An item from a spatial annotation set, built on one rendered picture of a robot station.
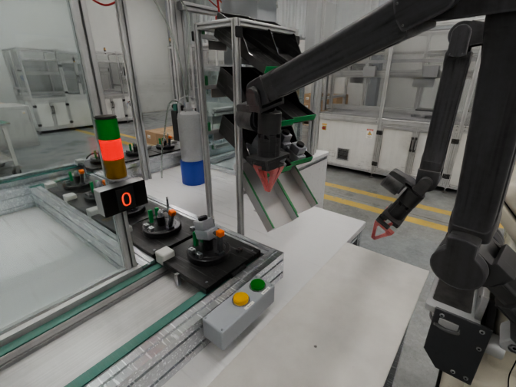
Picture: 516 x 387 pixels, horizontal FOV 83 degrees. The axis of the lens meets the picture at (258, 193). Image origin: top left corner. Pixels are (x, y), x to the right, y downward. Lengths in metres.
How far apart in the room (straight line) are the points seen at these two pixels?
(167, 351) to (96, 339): 0.20
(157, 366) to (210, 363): 0.13
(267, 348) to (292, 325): 0.10
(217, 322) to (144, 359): 0.17
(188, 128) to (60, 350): 1.25
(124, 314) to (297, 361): 0.47
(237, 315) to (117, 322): 0.32
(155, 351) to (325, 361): 0.40
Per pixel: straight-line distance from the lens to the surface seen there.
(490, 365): 0.93
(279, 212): 1.11
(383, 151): 4.74
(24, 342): 0.91
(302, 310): 0.94
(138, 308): 0.92
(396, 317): 1.00
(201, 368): 0.82
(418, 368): 2.08
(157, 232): 1.10
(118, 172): 0.82
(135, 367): 0.73
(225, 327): 0.76
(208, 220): 0.92
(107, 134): 0.80
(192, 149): 1.80
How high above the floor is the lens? 1.51
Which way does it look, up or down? 23 degrees down
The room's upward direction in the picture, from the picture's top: straight up
